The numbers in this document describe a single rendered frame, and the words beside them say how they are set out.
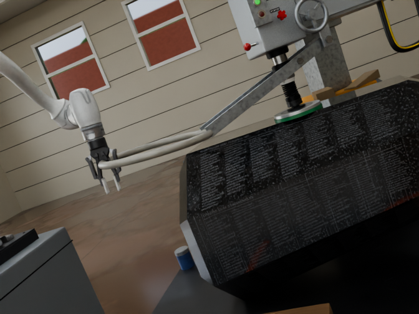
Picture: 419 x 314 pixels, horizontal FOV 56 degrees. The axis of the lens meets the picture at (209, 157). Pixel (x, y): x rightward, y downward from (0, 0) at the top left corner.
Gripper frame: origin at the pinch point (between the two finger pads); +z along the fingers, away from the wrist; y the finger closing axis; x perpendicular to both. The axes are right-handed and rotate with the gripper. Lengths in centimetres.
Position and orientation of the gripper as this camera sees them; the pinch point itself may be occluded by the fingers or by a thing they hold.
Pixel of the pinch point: (111, 184)
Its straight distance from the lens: 171.9
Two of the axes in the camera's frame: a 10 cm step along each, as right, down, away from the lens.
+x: 0.2, -1.6, 9.9
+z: 2.9, 9.5, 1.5
